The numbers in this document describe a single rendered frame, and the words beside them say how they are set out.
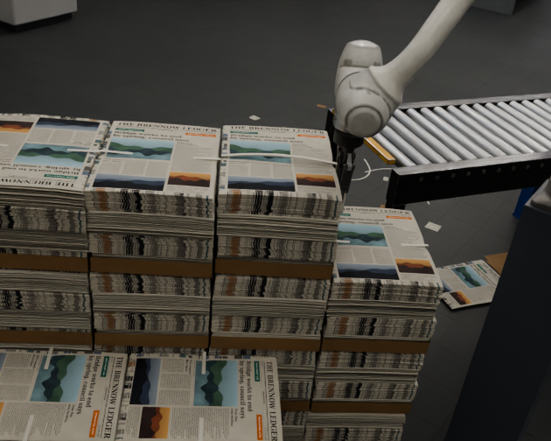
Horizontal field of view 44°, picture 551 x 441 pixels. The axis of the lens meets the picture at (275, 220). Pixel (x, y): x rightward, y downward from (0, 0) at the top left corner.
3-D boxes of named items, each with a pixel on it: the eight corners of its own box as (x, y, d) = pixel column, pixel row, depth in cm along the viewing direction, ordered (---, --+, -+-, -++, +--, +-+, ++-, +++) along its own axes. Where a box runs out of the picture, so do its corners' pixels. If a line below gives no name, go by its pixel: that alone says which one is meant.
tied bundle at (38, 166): (90, 276, 162) (86, 190, 149) (-39, 269, 159) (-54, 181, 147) (115, 194, 194) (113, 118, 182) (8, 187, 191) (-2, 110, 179)
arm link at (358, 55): (331, 94, 168) (331, 116, 157) (339, 31, 160) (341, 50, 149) (374, 99, 168) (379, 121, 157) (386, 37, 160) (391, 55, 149)
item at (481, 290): (452, 310, 298) (452, 308, 298) (417, 272, 320) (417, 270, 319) (519, 297, 312) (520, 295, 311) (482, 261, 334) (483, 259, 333)
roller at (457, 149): (469, 165, 243) (480, 157, 243) (401, 111, 279) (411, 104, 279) (472, 175, 246) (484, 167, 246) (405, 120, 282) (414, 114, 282)
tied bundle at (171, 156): (212, 282, 164) (218, 199, 152) (87, 274, 162) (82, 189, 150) (218, 200, 196) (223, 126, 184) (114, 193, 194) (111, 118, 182)
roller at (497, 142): (512, 168, 252) (516, 156, 249) (441, 115, 288) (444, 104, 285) (523, 166, 254) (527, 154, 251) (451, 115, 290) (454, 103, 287)
